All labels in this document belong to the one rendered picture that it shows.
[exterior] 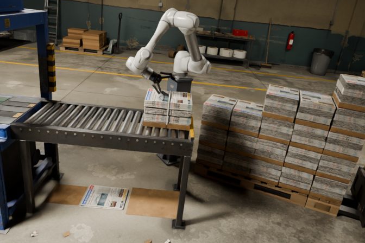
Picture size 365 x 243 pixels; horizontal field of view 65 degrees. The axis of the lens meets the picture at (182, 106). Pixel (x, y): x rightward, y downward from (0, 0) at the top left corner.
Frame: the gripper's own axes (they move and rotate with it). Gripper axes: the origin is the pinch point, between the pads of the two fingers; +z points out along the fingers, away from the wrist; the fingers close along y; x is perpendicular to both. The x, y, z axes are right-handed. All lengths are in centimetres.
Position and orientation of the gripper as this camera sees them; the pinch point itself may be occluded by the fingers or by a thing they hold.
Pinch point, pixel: (172, 88)
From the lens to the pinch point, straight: 231.2
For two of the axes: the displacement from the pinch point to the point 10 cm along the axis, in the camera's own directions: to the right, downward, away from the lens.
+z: 8.4, 5.1, 1.9
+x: 0.0, 3.6, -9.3
